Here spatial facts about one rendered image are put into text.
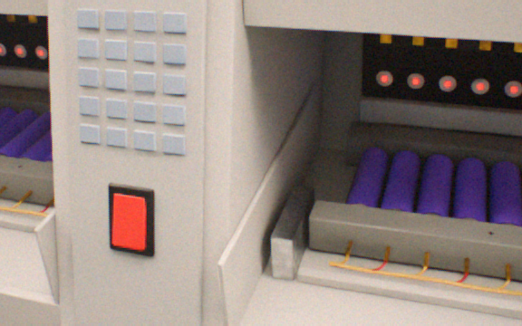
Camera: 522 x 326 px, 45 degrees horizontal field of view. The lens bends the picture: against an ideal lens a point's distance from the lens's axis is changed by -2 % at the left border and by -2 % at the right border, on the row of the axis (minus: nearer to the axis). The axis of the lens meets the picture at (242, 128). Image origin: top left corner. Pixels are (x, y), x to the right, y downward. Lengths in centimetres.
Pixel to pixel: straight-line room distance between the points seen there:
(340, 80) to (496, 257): 18
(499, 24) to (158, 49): 14
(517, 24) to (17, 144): 34
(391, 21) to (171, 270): 15
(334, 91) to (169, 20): 22
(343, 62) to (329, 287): 18
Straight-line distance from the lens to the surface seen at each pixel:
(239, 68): 29
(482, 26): 27
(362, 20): 28
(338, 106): 48
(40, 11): 34
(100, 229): 33
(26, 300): 38
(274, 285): 35
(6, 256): 41
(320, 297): 35
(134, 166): 30
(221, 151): 29
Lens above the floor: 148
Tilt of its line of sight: 13 degrees down
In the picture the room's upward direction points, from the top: 2 degrees clockwise
